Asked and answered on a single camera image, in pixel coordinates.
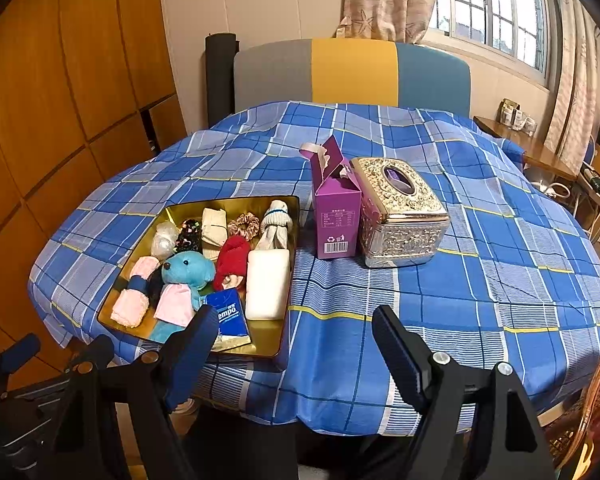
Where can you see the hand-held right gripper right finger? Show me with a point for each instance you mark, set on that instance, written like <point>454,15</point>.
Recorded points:
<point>400,355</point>

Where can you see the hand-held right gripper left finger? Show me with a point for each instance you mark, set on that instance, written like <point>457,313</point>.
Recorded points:
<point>190,355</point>

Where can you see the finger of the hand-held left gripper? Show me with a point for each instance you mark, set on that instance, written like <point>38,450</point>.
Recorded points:
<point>20,352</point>
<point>97,347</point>

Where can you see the pink towel blue band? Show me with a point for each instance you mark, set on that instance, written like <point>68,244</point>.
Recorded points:
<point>130,305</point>

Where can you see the blue pocket tissue pack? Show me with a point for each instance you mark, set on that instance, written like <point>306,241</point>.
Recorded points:
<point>230,315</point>

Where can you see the gold metal tray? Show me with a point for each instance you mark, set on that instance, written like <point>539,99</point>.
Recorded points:
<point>270,335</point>

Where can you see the blue teddy bear pink shirt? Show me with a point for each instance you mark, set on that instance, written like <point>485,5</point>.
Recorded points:
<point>185,270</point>

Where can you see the white sponge block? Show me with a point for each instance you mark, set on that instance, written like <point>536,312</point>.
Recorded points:
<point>267,285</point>

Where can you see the clear plastic bag bundle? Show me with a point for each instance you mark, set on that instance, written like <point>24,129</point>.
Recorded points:
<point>164,242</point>

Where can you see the black braided hairpiece with beads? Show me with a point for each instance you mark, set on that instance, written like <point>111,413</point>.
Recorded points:
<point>187,237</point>

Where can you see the beige cloth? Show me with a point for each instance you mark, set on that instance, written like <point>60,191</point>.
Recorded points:
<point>212,230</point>

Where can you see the brown scrunchie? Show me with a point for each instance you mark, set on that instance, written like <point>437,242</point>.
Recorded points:
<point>236,220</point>

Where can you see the white knit sock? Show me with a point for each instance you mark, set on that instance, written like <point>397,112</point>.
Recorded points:
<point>275,222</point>

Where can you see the blue plaid bedsheet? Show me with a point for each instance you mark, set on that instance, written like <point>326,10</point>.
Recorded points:
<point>430,300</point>

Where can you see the ornate silver tissue box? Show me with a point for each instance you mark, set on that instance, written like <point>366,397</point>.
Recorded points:
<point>400,235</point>

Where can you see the purple cardboard box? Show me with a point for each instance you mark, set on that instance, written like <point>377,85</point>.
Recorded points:
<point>335,225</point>

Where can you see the rattan chair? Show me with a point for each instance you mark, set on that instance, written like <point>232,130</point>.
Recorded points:
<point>585,410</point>

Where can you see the wooden wardrobe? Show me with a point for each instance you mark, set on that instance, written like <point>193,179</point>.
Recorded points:
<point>55,110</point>

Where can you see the wooden desk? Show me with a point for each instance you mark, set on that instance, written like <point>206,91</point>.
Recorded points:
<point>530,147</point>

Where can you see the small boxes on desk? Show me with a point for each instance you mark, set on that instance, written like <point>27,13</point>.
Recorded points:
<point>517,117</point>

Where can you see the floral beige curtain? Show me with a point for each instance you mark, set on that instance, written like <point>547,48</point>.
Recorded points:
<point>572,85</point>
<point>390,0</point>

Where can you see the barred window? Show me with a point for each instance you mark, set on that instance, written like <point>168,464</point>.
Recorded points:
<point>495,10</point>

